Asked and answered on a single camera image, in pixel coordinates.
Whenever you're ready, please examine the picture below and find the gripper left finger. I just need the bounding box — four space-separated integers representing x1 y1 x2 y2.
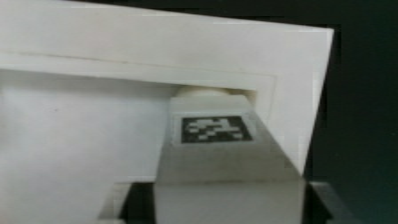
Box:
97 182 156 224

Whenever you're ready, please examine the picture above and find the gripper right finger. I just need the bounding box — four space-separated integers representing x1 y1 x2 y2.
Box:
300 182 362 224

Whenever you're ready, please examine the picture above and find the white square table top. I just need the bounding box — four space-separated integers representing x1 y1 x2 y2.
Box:
0 0 333 224

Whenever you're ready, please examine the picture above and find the white table leg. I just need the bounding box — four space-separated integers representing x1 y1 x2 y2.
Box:
154 86 305 224

